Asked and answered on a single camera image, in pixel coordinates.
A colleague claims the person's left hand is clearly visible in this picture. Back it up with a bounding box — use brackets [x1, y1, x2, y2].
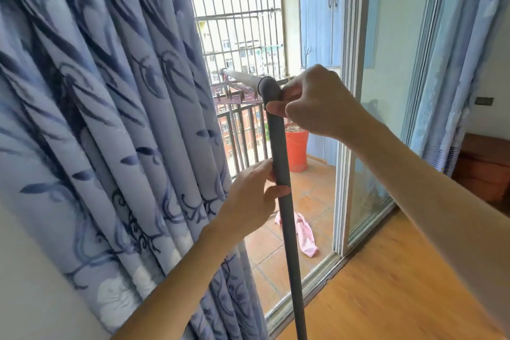
[215, 159, 292, 242]

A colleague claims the person's right hand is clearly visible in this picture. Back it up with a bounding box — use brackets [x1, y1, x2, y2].
[266, 64, 373, 139]

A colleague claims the grey pole handle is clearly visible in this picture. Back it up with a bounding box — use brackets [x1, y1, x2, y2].
[220, 69, 308, 340]

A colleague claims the person's left forearm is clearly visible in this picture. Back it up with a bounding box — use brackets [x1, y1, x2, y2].
[107, 219, 244, 340]

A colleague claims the person's right forearm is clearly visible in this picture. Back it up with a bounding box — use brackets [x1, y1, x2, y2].
[347, 117, 510, 336]

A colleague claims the pink clothes hanger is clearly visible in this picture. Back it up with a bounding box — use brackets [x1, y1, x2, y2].
[211, 80, 264, 105]

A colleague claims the dark balcony railing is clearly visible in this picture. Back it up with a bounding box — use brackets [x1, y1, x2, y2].
[217, 101, 271, 179]

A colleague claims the orange plastic bucket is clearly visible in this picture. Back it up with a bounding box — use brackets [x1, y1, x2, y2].
[284, 122, 310, 173]

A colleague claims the pink cloth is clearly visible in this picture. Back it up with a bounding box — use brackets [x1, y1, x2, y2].
[274, 211, 318, 258]

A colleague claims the sliding glass door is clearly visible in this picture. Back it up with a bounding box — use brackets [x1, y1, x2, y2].
[334, 0, 453, 257]

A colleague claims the metal window security grille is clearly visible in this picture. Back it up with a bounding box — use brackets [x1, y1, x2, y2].
[182, 0, 287, 85]

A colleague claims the blue cabinet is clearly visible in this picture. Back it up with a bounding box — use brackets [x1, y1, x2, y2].
[298, 0, 348, 69]

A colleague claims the blue leaf-patterned curtain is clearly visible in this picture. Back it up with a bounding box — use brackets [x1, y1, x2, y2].
[0, 0, 269, 340]

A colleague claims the light blue flowered curtain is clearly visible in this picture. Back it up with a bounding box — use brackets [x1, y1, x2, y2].
[410, 0, 510, 177]

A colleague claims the brown wooden dresser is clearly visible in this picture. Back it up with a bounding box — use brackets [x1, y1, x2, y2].
[452, 133, 510, 204]

